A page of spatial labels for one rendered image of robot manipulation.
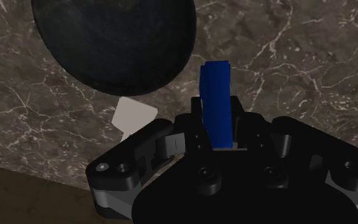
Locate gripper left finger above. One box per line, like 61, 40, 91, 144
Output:
85, 96, 214, 220

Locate blue bar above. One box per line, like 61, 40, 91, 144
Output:
199, 60, 234, 150

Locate black round bowl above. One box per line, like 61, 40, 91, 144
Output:
31, 0, 197, 97

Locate white flat card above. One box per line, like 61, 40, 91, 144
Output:
111, 96, 159, 143

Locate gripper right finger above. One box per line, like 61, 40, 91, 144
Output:
230, 95, 358, 223

